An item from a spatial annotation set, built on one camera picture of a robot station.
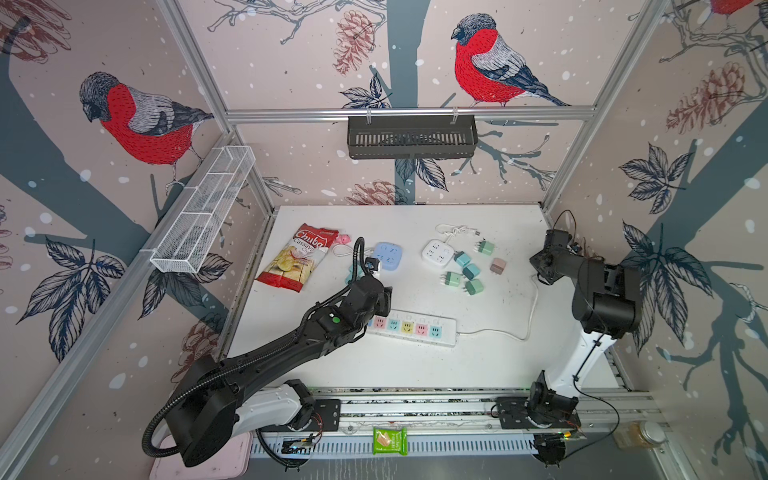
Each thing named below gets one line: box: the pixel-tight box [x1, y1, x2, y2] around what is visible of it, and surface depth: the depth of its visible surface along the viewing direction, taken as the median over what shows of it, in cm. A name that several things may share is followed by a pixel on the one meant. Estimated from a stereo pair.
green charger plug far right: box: [478, 240, 495, 255], surface depth 109 cm
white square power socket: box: [422, 239, 455, 267], surface depth 106 cm
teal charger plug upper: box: [453, 250, 471, 267], surface depth 106 cm
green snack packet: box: [372, 427, 408, 456], surface depth 71 cm
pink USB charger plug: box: [489, 258, 507, 275], surface depth 103 cm
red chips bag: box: [256, 223, 339, 293], surface depth 102 cm
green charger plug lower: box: [465, 279, 484, 295], surface depth 99 cm
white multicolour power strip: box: [366, 309, 458, 347], surface depth 87 cm
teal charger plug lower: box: [462, 263, 481, 280], surface depth 102 cm
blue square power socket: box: [373, 242, 402, 271], surface depth 106 cm
